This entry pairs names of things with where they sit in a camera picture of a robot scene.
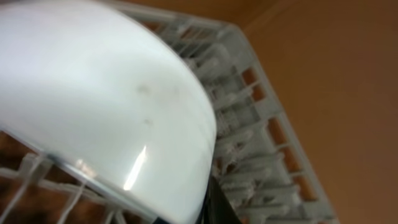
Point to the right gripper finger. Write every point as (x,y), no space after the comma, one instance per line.
(216,207)

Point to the grey dishwasher rack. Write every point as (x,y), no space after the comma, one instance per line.
(257,160)

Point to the light blue small bowl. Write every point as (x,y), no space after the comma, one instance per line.
(97,91)

